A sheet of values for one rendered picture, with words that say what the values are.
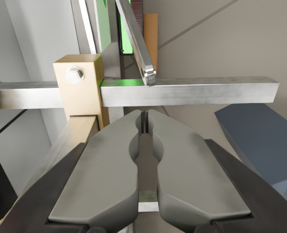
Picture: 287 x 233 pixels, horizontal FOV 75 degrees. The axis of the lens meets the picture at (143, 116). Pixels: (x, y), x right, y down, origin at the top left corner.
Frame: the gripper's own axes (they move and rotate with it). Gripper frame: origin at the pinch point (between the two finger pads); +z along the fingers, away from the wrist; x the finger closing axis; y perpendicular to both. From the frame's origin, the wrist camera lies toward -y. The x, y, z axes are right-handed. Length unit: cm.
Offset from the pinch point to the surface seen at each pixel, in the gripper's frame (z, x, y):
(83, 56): 14.4, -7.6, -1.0
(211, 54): 97, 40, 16
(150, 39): 89, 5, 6
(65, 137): 6.3, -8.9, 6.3
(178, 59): 97, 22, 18
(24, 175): 21.0, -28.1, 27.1
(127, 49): 26.9, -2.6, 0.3
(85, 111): 11.4, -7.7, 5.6
